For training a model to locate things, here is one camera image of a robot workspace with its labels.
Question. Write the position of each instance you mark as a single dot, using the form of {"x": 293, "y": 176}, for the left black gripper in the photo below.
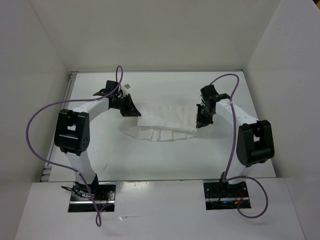
{"x": 130, "y": 110}

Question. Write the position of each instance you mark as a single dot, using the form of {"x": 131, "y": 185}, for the white pleated skirt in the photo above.
{"x": 161, "y": 123}

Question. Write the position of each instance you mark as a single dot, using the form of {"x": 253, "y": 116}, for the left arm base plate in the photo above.
{"x": 80, "y": 201}

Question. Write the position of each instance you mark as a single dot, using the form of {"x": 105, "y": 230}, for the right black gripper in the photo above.
{"x": 201, "y": 121}

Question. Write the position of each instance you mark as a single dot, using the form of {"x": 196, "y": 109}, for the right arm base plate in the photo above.
{"x": 225, "y": 196}

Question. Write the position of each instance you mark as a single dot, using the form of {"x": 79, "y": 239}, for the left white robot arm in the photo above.
{"x": 72, "y": 133}

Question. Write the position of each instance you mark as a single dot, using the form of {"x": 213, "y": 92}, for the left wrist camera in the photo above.
{"x": 125, "y": 87}

